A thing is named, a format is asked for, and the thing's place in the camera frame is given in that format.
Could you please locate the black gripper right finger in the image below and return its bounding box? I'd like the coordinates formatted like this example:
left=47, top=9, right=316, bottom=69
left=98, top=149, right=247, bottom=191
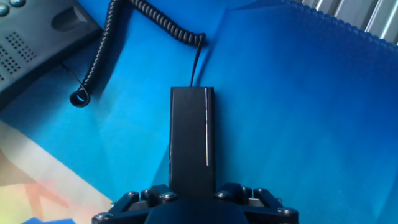
left=213, top=182, right=300, bottom=224

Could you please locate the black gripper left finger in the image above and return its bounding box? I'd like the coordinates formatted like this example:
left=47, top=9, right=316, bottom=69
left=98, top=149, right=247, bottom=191
left=91, top=184, right=180, bottom=224

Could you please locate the black telephone handset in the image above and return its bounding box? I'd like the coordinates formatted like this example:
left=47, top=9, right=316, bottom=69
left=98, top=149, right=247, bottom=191
left=168, top=86, right=217, bottom=198

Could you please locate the black phone cord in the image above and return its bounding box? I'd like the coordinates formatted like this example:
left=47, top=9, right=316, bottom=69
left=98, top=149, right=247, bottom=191
left=68, top=0, right=207, bottom=108

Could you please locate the black telephone base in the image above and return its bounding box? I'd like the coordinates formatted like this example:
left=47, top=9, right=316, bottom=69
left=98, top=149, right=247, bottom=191
left=0, top=0, right=103, bottom=110

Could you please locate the blue printed tablecloth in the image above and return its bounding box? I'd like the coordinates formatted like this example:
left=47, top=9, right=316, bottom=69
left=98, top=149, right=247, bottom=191
left=0, top=0, right=398, bottom=224

